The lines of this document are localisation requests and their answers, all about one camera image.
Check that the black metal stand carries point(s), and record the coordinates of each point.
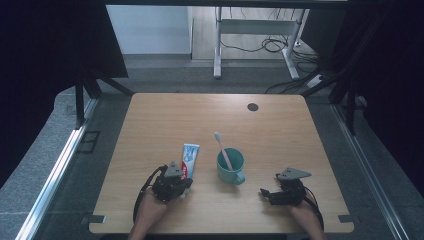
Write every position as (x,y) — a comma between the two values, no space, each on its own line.
(350,106)
(79,100)

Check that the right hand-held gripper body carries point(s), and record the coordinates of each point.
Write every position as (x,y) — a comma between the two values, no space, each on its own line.
(290,190)

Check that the aluminium rail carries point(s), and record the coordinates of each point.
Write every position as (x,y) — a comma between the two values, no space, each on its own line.
(56,173)
(366,173)

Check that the teal cup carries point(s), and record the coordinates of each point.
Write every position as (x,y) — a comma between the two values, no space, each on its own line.
(230,166)

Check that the person's right hand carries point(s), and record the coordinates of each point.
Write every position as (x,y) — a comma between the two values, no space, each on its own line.
(305,213)

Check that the person's left hand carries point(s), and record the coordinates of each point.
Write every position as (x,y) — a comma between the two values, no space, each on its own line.
(151,208)

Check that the black table grommet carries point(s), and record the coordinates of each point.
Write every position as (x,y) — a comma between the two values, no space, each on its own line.
(252,107)

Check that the pink toothbrush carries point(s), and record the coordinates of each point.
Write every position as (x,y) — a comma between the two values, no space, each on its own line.
(224,151)

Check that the red and white toothpaste tube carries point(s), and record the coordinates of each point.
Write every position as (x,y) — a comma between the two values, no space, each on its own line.
(190,156)

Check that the white power strip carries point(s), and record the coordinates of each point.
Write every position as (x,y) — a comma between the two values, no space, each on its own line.
(316,81)

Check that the black table bracket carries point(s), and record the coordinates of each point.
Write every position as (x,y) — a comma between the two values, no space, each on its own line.
(346,218)
(93,219)

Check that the white desk frame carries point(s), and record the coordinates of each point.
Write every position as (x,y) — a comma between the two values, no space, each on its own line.
(218,43)

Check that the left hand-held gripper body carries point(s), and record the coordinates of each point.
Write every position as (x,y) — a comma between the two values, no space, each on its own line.
(170,185)

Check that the black curtain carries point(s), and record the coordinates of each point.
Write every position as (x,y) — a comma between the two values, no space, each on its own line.
(40,66)
(390,83)

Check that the white wall panel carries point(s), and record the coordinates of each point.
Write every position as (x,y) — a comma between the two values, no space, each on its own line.
(150,30)

